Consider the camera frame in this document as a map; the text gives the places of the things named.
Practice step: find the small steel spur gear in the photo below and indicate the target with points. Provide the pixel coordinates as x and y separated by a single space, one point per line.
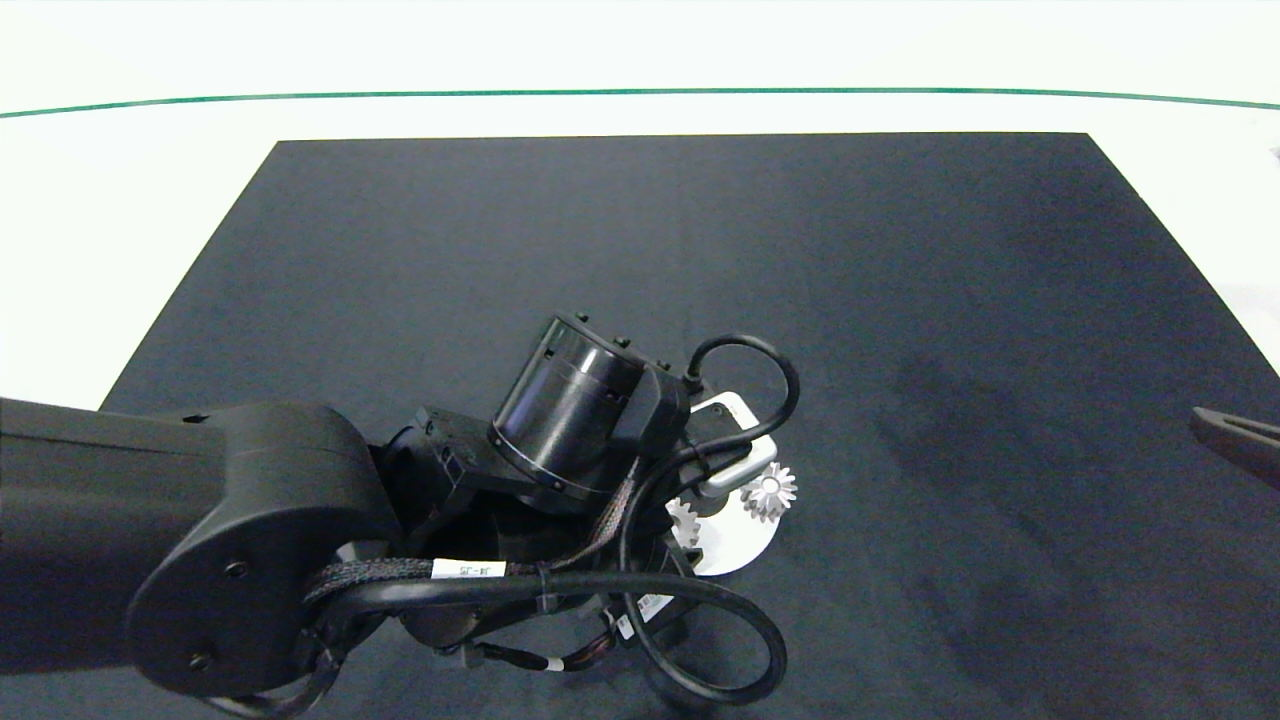
686 522

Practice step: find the shiny bevelled steel gear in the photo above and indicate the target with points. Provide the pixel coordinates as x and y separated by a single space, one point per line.
781 492

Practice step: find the round white plate with pins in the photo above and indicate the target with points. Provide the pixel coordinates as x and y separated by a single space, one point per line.
735 545

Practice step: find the dark rectangular work mat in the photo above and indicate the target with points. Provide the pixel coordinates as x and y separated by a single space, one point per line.
900 300

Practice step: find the boxy silver wrist camera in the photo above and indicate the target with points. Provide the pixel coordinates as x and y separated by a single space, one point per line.
740 472

